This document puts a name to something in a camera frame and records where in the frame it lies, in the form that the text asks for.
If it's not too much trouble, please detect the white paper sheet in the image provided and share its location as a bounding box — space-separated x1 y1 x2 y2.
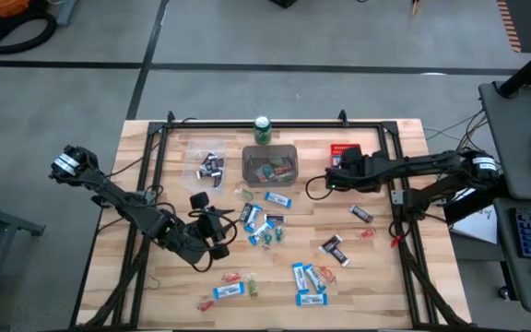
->
449 188 500 246

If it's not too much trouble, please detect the black right camera cable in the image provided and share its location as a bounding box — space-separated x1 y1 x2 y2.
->
305 174 336 201

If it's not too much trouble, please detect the grey translucent plastic bin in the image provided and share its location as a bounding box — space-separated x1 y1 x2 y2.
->
241 144 300 188

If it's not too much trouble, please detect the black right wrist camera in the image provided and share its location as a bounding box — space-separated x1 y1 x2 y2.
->
324 168 355 193

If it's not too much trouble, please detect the red plastic basket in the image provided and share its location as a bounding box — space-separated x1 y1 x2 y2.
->
329 142 363 169

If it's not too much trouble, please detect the black stand pole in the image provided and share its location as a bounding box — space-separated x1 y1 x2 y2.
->
497 35 531 100

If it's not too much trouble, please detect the black left camera cable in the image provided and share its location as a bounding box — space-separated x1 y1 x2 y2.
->
186 209 240 274

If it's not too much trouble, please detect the orange ring pop candy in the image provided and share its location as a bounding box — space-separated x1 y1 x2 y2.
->
315 265 338 285

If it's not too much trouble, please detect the orange vacuum with hose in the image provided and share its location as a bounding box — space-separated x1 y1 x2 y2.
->
0 0 59 55

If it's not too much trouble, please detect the dark grey side desk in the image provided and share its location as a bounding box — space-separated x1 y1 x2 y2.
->
478 80 531 202
493 196 531 314

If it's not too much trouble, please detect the green soda can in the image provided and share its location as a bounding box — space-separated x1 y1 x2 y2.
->
253 114 274 147

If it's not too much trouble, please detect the black camera cable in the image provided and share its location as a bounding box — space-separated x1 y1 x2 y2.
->
305 174 336 201
186 209 240 274

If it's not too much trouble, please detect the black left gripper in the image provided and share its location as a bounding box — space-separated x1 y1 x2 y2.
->
186 191 238 261

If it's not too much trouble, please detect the clear plastic bin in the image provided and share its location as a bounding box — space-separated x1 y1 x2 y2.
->
181 137 229 194

